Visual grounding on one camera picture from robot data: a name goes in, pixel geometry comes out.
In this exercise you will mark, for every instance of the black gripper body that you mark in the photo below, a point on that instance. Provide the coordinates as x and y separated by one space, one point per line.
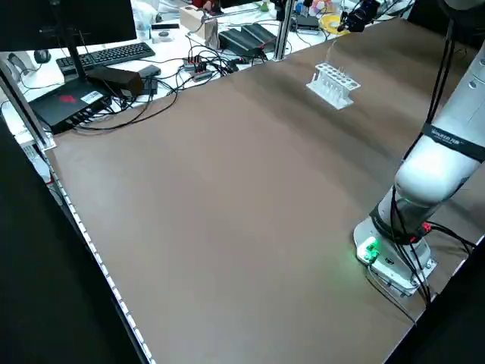
367 11

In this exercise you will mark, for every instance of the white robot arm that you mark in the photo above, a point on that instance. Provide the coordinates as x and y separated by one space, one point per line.
428 178

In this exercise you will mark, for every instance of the white test tube rack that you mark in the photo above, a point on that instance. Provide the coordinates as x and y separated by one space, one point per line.
339 103

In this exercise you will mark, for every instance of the yellow plastic tray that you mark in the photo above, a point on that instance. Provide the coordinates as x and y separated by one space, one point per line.
327 22

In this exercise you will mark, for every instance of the colourful toy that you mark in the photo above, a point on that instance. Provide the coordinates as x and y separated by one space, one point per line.
318 5

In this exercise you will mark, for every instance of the flat black box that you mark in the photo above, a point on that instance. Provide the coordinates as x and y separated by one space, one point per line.
307 23

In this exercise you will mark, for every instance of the small green object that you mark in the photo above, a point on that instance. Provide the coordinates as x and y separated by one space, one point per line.
264 6

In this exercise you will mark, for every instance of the black ridged device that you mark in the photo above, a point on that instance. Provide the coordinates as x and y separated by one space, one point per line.
261 34
233 39

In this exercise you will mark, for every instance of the person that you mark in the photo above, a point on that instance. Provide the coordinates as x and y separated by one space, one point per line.
207 4

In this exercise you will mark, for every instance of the USB hub with red lights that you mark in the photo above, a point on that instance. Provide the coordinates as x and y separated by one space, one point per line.
197 70

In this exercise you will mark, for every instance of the beige cardboard box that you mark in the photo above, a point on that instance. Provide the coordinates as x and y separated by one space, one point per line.
189 19

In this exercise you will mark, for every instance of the black power adapter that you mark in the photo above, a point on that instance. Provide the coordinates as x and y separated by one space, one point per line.
151 70

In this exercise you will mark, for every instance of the black keyboard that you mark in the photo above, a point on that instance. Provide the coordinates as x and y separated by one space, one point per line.
113 53

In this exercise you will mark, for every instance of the dark brown rectangular box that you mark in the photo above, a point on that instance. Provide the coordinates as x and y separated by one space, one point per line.
117 81

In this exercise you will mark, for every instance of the black computer monitor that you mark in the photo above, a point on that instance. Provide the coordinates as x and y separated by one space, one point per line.
94 22

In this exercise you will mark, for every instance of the black monitor stand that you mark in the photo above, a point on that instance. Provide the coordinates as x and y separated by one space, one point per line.
70 45

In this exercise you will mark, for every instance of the black computer with red logo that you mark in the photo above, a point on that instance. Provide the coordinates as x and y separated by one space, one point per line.
57 110

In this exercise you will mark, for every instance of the dark computer mouse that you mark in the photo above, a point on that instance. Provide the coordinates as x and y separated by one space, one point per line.
42 56

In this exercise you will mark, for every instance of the aluminium frame post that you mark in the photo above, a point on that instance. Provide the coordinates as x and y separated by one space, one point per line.
26 110
284 30

